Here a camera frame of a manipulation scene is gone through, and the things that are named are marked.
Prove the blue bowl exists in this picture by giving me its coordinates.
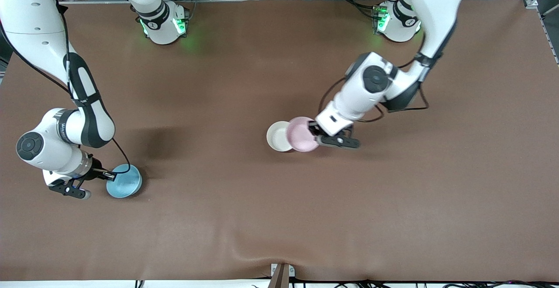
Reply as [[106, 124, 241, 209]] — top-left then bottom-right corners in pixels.
[[106, 163, 143, 199]]

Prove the pink bowl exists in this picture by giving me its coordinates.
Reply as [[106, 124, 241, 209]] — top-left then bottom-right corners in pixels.
[[286, 117, 321, 153]]

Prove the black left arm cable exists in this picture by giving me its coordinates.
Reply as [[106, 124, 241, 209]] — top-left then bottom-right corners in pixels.
[[318, 59, 430, 123]]

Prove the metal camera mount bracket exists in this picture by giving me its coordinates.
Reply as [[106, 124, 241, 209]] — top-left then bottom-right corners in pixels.
[[271, 263, 295, 288]]

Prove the brown table mat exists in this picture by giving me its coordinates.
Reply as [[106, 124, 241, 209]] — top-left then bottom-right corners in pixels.
[[0, 0, 559, 282]]

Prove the white bowl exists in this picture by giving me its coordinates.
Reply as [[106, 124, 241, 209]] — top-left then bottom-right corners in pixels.
[[266, 121, 293, 152]]

